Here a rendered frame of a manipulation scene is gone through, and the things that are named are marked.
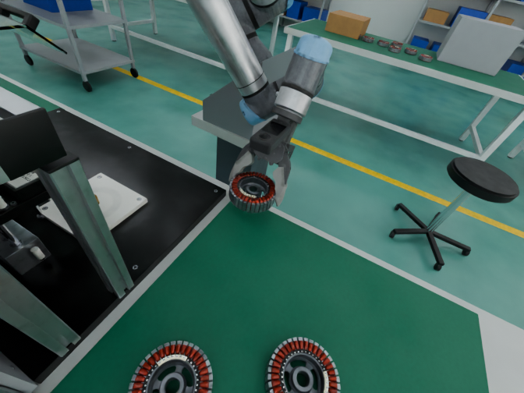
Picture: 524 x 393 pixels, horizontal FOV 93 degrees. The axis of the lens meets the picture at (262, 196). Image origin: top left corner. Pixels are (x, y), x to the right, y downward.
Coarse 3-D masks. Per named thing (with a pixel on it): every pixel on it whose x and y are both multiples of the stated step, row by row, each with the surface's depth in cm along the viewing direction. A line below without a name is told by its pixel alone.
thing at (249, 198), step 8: (240, 176) 59; (248, 176) 60; (256, 176) 60; (264, 176) 61; (232, 184) 57; (240, 184) 58; (248, 184) 61; (256, 184) 61; (264, 184) 60; (272, 184) 59; (232, 192) 56; (240, 192) 56; (248, 192) 58; (256, 192) 58; (264, 192) 60; (272, 192) 57; (232, 200) 57; (240, 200) 54; (248, 200) 54; (256, 200) 55; (264, 200) 55; (272, 200) 56; (240, 208) 56; (248, 208) 55; (256, 208) 55; (264, 208) 56
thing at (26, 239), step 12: (12, 228) 43; (24, 228) 44; (0, 240) 41; (24, 240) 42; (36, 240) 43; (0, 252) 40; (12, 252) 40; (24, 252) 42; (48, 252) 46; (12, 264) 41; (24, 264) 43; (36, 264) 45
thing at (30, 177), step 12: (12, 180) 38; (24, 180) 39; (36, 180) 39; (0, 192) 39; (12, 192) 38; (24, 192) 38; (36, 192) 40; (12, 204) 38; (24, 204) 39; (36, 204) 40; (0, 216) 37; (12, 216) 38; (0, 228) 38; (12, 240) 40
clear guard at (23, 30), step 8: (0, 16) 47; (0, 24) 44; (8, 24) 45; (16, 24) 46; (24, 24) 46; (16, 32) 56; (24, 32) 52; (32, 32) 48; (32, 40) 57; (40, 40) 52; (48, 40) 50; (56, 48) 53
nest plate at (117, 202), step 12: (96, 180) 60; (108, 180) 60; (96, 192) 57; (108, 192) 58; (120, 192) 58; (132, 192) 59; (48, 204) 53; (108, 204) 55; (120, 204) 56; (132, 204) 56; (48, 216) 51; (60, 216) 51; (108, 216) 53; (120, 216) 53
